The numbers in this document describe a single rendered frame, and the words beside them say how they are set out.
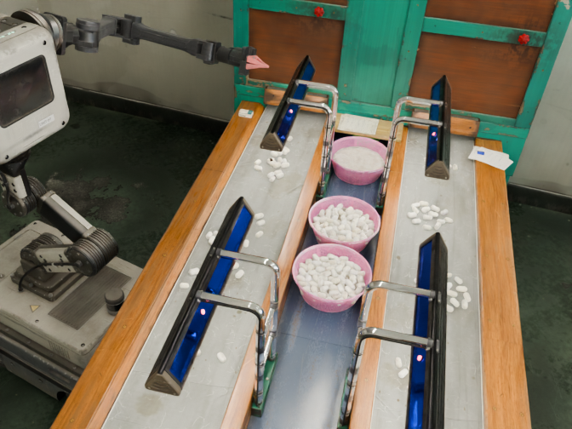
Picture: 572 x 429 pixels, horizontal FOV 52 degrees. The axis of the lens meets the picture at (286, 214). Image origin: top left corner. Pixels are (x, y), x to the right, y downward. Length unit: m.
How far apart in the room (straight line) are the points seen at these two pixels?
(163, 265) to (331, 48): 1.25
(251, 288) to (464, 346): 0.69
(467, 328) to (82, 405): 1.15
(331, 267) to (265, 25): 1.18
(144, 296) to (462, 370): 0.99
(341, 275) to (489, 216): 0.66
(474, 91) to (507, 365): 1.29
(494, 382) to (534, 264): 1.67
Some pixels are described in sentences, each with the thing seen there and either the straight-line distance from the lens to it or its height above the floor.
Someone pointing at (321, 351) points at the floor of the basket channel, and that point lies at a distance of 1.86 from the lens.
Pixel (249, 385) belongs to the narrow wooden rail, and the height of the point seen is 0.76.
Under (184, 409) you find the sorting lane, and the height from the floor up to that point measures 0.74.
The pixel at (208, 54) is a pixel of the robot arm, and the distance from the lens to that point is 2.27.
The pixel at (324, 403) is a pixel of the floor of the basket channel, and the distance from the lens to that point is 1.76.
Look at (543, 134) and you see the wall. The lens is 3.56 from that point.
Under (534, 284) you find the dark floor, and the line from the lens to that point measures 3.29.
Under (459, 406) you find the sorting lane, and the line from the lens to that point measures 1.76.
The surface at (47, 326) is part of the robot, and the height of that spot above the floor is 0.47.
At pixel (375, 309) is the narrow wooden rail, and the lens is 1.87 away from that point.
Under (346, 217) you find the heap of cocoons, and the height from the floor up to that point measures 0.74.
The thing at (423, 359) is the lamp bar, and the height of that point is 1.09.
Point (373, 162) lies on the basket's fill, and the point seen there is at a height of 0.74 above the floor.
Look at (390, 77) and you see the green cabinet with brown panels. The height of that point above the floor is 0.99.
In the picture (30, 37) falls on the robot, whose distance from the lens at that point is 1.87.
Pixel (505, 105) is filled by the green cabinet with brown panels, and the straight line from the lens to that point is 2.75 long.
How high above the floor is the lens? 2.16
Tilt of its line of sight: 40 degrees down
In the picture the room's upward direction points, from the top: 4 degrees clockwise
